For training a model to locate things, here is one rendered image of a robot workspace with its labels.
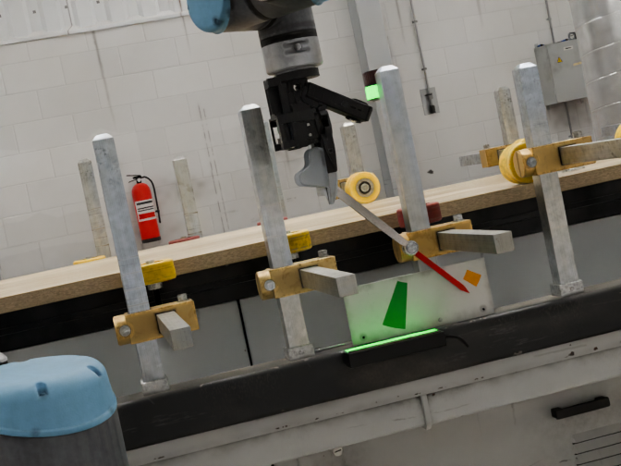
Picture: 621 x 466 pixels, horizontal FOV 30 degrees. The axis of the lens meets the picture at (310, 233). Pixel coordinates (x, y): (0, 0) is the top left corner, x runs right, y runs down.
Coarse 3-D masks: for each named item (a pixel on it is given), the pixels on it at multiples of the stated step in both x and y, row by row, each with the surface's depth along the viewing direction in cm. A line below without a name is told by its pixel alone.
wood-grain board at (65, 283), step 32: (608, 160) 253; (448, 192) 256; (480, 192) 226; (512, 192) 222; (288, 224) 263; (320, 224) 232; (352, 224) 216; (160, 256) 234; (192, 256) 210; (224, 256) 211; (256, 256) 212; (0, 288) 236; (32, 288) 211; (64, 288) 205; (96, 288) 206
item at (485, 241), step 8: (440, 232) 199; (448, 232) 195; (456, 232) 192; (464, 232) 189; (472, 232) 185; (480, 232) 182; (488, 232) 179; (496, 232) 176; (504, 232) 174; (440, 240) 200; (448, 240) 195; (456, 240) 191; (464, 240) 187; (472, 240) 183; (480, 240) 180; (488, 240) 176; (496, 240) 174; (504, 240) 174; (512, 240) 174; (440, 248) 201; (448, 248) 196; (456, 248) 192; (464, 248) 188; (472, 248) 184; (480, 248) 180; (488, 248) 177; (496, 248) 174; (504, 248) 174; (512, 248) 174
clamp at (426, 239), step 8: (440, 224) 205; (448, 224) 201; (456, 224) 201; (464, 224) 201; (408, 232) 200; (416, 232) 200; (424, 232) 200; (432, 232) 200; (392, 240) 203; (416, 240) 200; (424, 240) 200; (432, 240) 200; (400, 248) 199; (424, 248) 200; (432, 248) 200; (400, 256) 200; (408, 256) 200; (432, 256) 200
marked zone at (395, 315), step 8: (400, 288) 199; (392, 296) 199; (400, 296) 199; (392, 304) 199; (400, 304) 199; (392, 312) 199; (400, 312) 199; (384, 320) 199; (392, 320) 199; (400, 320) 199; (400, 328) 199
